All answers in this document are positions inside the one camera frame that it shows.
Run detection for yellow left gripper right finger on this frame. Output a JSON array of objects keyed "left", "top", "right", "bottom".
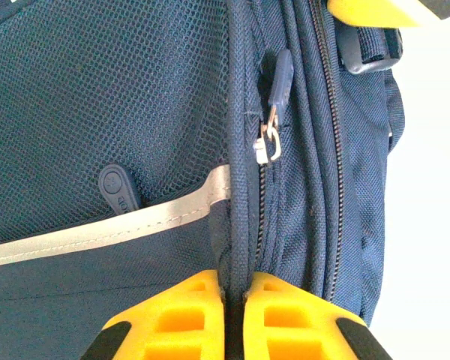
[{"left": 242, "top": 271, "right": 393, "bottom": 360}]

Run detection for navy blue backpack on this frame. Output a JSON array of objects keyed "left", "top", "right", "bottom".
[{"left": 0, "top": 0, "right": 407, "bottom": 328}]

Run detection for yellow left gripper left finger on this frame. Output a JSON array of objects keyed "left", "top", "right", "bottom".
[{"left": 80, "top": 268, "right": 227, "bottom": 360}]

